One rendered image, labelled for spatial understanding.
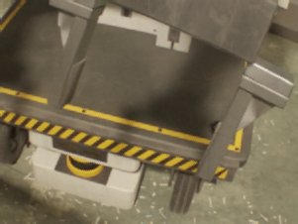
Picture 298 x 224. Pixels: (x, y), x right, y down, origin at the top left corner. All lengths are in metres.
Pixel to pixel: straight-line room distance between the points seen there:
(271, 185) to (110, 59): 0.58
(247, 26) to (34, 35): 0.94
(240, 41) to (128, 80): 0.77
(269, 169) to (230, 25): 1.11
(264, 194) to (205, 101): 0.40
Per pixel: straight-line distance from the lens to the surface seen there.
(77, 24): 0.38
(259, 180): 1.39
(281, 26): 1.96
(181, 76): 1.13
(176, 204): 1.17
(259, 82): 0.36
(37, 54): 1.17
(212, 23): 0.34
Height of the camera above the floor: 1.04
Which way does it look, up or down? 45 degrees down
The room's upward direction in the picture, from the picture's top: 10 degrees clockwise
